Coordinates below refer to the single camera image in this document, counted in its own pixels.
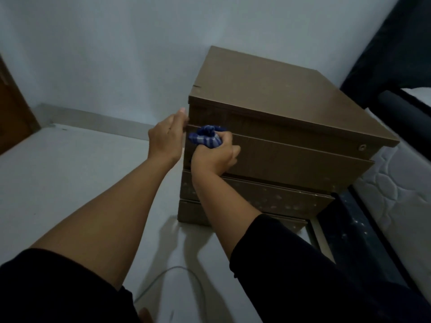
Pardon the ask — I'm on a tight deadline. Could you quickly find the person's left forearm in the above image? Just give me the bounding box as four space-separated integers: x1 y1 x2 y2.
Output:
30 154 183 290

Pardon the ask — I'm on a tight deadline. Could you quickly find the white cable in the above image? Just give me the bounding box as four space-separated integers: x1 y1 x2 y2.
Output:
134 266 207 323

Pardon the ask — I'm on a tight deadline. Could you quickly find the black shirt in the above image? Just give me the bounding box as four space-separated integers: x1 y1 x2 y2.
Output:
0 213 431 323

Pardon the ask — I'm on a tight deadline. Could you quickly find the black bolster pillow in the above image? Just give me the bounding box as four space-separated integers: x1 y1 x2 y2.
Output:
376 89 431 162

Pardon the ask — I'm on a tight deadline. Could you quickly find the white quilted mattress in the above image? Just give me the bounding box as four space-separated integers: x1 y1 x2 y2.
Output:
352 107 431 301

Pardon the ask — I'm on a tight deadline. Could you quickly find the blue striped cloth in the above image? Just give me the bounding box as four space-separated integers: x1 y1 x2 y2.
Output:
188 125 228 149

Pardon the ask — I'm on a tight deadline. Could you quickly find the white pillow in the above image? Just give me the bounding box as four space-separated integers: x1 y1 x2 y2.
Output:
400 87 431 108

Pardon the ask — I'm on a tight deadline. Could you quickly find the brown wooden door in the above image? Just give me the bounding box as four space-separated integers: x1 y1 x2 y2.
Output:
0 54 41 156

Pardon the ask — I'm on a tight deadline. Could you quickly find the person's left hand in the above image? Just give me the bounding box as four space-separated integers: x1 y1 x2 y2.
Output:
148 107 189 169

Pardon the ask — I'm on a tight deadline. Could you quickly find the person's right hand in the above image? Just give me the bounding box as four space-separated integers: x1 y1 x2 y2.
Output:
190 131 242 178

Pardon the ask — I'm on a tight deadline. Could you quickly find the black bed frame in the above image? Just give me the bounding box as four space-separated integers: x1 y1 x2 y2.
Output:
308 185 425 300

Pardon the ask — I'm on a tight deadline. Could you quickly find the brown wooden drawer cabinet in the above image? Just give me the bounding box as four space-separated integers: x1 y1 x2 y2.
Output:
177 46 400 233

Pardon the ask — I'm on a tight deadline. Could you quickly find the dark bed blanket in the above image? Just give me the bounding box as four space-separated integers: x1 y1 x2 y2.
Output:
339 0 431 109

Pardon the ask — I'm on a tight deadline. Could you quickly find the brown wooden drawer front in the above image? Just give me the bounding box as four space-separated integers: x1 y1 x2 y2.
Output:
177 199 309 233
183 124 376 194
180 170 335 220

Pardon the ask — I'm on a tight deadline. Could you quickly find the person's right forearm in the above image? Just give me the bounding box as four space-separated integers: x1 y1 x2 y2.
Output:
191 167 264 260

